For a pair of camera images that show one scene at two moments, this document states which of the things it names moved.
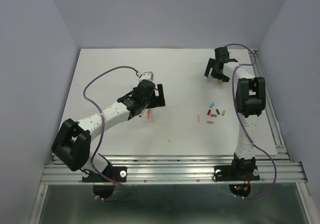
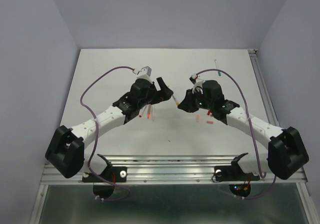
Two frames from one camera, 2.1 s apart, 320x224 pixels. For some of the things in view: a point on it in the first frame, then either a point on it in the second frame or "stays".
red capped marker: x=140 y=115 stays
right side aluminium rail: x=282 y=146 stays
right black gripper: x=211 y=63 to x=187 y=103
